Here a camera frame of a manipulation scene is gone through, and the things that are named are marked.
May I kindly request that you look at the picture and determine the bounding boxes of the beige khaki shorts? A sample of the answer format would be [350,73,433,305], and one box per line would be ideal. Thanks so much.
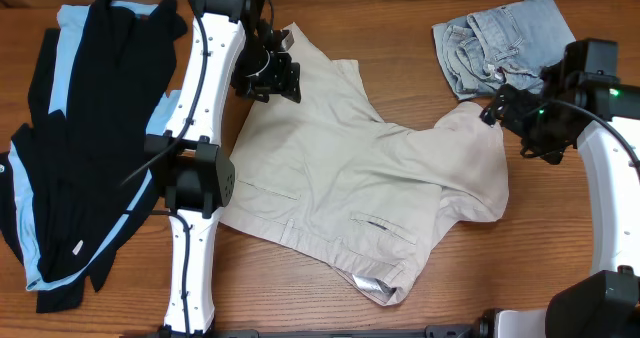
[222,26,509,306]

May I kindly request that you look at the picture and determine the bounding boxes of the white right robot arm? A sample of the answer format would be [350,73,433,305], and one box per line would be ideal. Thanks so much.
[467,39,639,337]

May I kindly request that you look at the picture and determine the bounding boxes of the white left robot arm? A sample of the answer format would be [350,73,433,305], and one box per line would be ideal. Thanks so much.
[144,0,301,337]

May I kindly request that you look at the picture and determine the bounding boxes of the folded light blue jeans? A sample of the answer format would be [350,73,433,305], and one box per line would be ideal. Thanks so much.
[432,0,575,101]

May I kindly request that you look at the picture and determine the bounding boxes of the black and blue garment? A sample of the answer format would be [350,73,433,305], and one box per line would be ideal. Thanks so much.
[1,0,187,313]

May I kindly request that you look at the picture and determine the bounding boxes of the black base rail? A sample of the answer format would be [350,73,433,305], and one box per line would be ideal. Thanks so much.
[119,323,481,338]

